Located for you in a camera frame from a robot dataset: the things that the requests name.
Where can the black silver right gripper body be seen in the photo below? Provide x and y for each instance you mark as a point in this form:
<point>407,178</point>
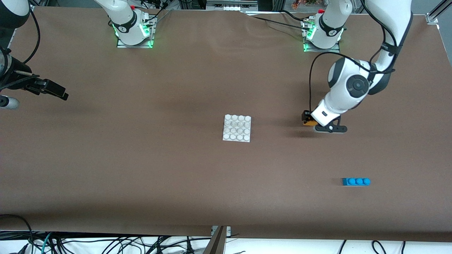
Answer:
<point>18,80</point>

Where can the yellow two-stud toy block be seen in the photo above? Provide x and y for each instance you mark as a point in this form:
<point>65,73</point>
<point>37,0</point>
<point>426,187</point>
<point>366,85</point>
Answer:
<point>310,123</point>

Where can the white studded base plate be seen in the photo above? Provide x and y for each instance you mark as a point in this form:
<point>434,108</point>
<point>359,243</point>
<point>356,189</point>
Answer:
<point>236,128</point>

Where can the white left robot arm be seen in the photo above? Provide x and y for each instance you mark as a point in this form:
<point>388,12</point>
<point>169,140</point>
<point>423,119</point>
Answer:
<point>353,84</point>

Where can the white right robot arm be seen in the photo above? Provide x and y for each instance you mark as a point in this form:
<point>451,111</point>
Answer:
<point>123,21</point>

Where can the blue three-stud toy block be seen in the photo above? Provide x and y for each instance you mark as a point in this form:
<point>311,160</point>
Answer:
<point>355,182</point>

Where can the brown paper table cover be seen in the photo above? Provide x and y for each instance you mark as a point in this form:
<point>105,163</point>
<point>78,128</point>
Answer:
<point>141,158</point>

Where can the aluminium corner profile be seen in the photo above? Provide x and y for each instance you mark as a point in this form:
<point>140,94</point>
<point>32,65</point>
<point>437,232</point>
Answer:
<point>434,16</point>

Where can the aluminium frame rail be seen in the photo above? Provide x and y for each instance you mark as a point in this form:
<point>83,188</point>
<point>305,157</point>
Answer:
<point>229,6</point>

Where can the metal frame post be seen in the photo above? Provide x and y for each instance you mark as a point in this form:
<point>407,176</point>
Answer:
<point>217,243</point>

